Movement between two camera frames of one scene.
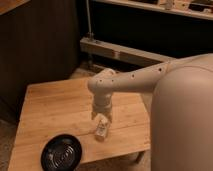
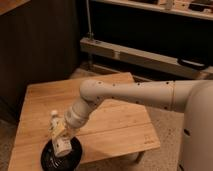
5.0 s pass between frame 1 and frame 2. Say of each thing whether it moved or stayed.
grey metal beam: stayed
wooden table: stayed
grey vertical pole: stayed
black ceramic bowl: stayed
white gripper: moved
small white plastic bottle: moved
